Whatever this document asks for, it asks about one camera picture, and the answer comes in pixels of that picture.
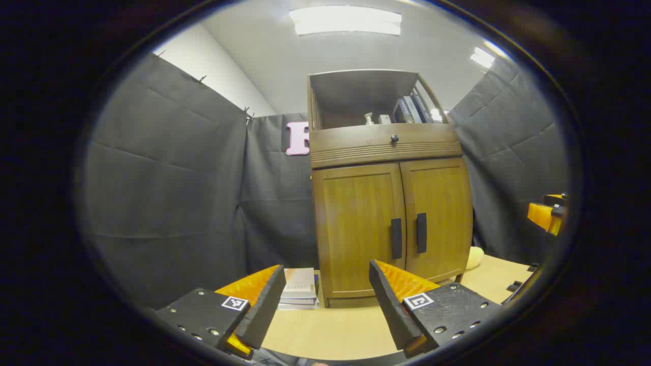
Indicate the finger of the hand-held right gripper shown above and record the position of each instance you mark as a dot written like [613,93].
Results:
[555,199]
[544,217]

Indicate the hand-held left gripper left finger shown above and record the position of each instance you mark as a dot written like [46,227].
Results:
[267,310]

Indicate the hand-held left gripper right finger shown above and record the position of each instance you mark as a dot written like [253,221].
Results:
[389,305]

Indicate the wooden cabinet door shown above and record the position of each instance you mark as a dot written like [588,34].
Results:
[442,218]
[356,229]

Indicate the wooden double-door shoe cabinet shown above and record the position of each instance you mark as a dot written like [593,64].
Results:
[356,96]

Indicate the thin white book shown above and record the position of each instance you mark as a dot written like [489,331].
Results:
[300,307]
[300,301]

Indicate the pale yellow object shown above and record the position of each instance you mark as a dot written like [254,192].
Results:
[475,258]

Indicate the small ceiling light panel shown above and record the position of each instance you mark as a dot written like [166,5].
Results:
[482,57]

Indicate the wooden drawer with black knob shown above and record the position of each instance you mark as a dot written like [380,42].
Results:
[356,145]

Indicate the black backdrop cloth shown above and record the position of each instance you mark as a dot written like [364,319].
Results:
[168,178]

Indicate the light blue upright book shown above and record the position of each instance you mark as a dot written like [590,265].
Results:
[412,109]

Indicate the small white box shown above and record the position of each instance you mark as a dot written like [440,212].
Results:
[385,119]

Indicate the small white bottle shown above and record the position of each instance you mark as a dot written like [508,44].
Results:
[368,120]

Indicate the large ceiling light panel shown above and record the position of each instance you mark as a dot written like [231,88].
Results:
[346,20]

